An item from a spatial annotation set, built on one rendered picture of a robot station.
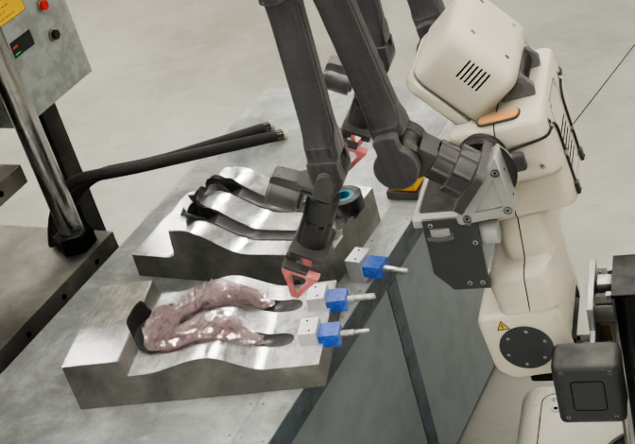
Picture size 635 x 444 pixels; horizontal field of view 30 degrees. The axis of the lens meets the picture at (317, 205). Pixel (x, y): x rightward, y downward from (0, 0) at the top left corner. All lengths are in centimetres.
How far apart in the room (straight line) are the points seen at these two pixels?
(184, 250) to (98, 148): 278
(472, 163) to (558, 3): 363
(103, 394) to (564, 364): 88
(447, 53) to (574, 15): 341
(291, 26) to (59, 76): 128
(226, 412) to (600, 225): 197
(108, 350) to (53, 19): 104
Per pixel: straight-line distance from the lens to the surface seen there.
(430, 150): 194
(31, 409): 247
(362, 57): 188
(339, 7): 185
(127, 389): 233
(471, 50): 200
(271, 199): 205
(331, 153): 197
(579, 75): 487
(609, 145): 435
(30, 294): 287
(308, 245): 209
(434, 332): 291
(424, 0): 230
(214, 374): 226
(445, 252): 218
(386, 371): 268
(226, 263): 256
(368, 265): 243
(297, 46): 190
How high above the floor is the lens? 219
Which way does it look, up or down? 30 degrees down
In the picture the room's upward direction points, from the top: 16 degrees counter-clockwise
